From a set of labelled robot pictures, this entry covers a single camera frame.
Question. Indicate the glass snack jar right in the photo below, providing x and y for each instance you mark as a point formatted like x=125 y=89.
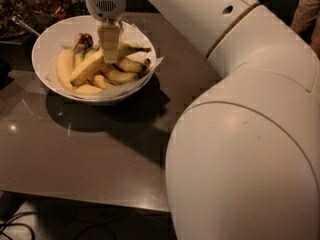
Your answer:
x=58 y=9

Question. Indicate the bottom yellow banana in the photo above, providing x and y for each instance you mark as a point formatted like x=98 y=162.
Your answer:
x=87 y=89

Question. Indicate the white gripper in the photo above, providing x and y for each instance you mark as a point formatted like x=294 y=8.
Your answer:
x=105 y=4

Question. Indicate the metal scoop handle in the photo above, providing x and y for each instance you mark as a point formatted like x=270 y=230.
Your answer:
x=20 y=22

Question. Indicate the white bowl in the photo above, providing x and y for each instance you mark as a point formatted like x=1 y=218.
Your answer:
x=50 y=47

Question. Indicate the left yellow banana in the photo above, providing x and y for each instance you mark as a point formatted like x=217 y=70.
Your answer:
x=64 y=68

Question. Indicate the white paper liner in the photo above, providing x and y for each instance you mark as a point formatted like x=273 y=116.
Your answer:
x=140 y=37

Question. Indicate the small middle yellow banana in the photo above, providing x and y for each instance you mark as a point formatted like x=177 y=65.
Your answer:
x=101 y=81

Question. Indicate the glass snack jar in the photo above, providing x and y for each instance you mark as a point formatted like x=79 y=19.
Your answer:
x=58 y=9
x=10 y=8

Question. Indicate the right upper yellow banana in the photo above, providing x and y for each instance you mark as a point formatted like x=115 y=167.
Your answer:
x=132 y=66

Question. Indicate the long top yellow banana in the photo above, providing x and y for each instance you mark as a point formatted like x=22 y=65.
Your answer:
x=95 y=62

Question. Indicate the person in background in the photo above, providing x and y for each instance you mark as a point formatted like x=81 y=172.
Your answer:
x=306 y=14

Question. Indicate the right lower yellow banana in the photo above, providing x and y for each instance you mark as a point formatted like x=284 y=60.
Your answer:
x=119 y=77

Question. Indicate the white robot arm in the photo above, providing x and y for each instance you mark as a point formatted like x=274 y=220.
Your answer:
x=243 y=160

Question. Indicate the glass snack jar left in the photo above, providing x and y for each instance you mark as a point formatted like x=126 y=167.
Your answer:
x=10 y=8

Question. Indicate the greenish banana bunch behind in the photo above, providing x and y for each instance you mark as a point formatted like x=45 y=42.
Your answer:
x=83 y=48

